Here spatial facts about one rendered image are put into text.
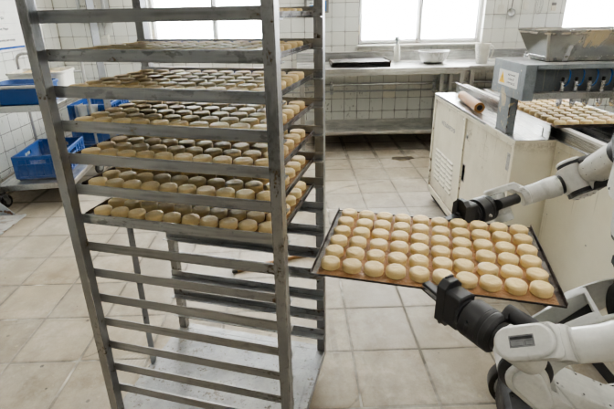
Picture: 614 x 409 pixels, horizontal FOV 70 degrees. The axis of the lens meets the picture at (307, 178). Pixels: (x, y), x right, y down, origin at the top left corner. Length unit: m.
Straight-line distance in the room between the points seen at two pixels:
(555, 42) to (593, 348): 1.56
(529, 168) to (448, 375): 1.02
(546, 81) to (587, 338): 1.55
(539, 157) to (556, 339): 1.47
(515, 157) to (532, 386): 1.14
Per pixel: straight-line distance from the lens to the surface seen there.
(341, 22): 5.17
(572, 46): 2.33
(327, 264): 1.17
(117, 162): 1.26
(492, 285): 1.16
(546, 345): 0.96
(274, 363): 1.84
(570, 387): 1.57
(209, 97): 1.07
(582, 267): 2.22
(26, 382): 2.31
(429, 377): 2.04
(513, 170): 2.30
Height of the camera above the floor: 1.41
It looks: 21 degrees down
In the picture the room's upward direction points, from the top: 1 degrees counter-clockwise
